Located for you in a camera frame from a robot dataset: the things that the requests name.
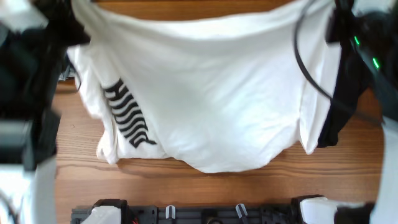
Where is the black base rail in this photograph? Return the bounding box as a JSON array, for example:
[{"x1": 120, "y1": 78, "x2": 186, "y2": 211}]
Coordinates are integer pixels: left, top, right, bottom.
[{"x1": 70, "y1": 199, "x2": 302, "y2": 224}]

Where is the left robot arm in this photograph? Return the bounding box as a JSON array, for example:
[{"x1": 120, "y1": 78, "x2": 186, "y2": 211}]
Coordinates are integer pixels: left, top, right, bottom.
[{"x1": 1, "y1": 1, "x2": 90, "y2": 223}]

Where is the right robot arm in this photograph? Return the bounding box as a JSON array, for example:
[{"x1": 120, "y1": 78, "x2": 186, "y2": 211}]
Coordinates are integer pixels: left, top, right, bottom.
[{"x1": 326, "y1": 1, "x2": 397, "y2": 223}]

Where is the white t-shirt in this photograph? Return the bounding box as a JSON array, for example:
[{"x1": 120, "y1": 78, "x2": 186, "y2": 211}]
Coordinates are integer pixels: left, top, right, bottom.
[{"x1": 68, "y1": 1, "x2": 340, "y2": 173}]

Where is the black t-shirt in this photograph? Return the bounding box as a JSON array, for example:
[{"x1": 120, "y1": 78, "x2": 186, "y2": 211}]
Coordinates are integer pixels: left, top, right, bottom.
[{"x1": 318, "y1": 42, "x2": 370, "y2": 148}]

